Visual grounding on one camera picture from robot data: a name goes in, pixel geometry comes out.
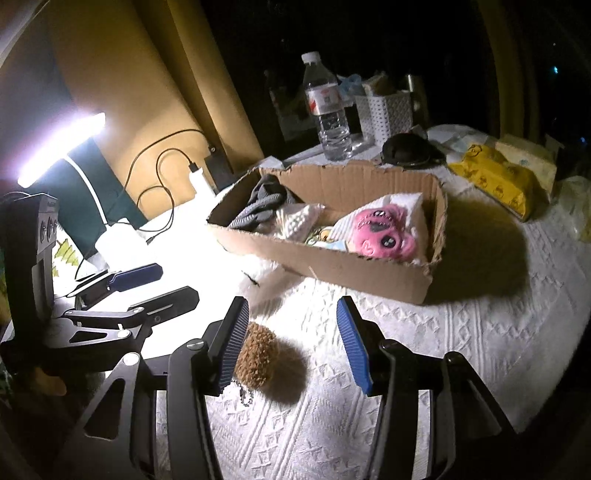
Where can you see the small white tissue packet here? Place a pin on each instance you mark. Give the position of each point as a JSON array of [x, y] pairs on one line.
[[272, 162]]

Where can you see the white charger block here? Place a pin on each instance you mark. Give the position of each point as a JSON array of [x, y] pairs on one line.
[[201, 182]]

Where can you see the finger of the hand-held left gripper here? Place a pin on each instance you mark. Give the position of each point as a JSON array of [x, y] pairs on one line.
[[171, 300], [138, 273]]

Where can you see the black round object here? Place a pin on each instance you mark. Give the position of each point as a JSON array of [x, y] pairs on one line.
[[408, 150]]

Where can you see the white waffle towel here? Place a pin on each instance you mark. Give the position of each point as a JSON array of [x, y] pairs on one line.
[[296, 222]]

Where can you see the clear plastic water bottle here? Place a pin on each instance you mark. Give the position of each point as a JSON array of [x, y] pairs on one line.
[[328, 115]]

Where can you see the yellow curtain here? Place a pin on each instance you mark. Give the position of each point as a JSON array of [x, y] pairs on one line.
[[138, 92], [508, 69]]

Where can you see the metal thermos flask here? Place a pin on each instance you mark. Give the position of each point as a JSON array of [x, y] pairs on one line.
[[414, 92]]

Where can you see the pink plush toy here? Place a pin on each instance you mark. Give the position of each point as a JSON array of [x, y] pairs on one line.
[[383, 230]]

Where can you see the white crumpled packet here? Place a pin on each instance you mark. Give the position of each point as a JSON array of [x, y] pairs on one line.
[[461, 138]]

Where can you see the dark green board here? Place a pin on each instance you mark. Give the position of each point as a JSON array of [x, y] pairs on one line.
[[85, 184]]

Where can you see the yellow wet wipes packet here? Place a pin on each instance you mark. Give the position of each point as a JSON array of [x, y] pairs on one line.
[[498, 181]]

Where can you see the brown cardboard box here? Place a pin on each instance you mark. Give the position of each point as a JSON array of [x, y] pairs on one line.
[[351, 277]]

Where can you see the leaf print cloth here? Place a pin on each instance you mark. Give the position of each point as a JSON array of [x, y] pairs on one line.
[[65, 256]]

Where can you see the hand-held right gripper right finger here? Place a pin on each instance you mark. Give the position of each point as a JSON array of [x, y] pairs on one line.
[[353, 346]]

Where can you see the person's left hand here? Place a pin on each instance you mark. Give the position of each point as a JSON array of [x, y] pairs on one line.
[[51, 385]]

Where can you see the white desk lamp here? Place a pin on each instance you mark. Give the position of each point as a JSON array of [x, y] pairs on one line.
[[60, 144]]

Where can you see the grey knitted cloth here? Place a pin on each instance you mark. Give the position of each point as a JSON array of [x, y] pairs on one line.
[[263, 203]]

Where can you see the pale yellow tissue pack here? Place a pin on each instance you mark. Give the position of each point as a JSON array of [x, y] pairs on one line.
[[531, 161]]

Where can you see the white perforated basket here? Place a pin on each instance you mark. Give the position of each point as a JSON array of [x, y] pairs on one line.
[[388, 117]]

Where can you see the white fluffy cloth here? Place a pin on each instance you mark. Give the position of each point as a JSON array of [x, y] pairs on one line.
[[264, 278]]

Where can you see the white textured tablecloth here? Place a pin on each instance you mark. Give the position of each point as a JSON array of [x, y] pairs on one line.
[[461, 332]]

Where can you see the blue plastic bag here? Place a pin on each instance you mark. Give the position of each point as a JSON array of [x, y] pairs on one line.
[[352, 85]]

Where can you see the clear bag of tissues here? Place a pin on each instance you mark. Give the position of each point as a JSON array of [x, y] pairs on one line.
[[577, 207]]

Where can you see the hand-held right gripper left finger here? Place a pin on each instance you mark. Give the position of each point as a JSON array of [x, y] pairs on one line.
[[233, 344]]

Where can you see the small yellow blue toy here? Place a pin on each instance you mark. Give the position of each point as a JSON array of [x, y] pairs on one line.
[[325, 236]]

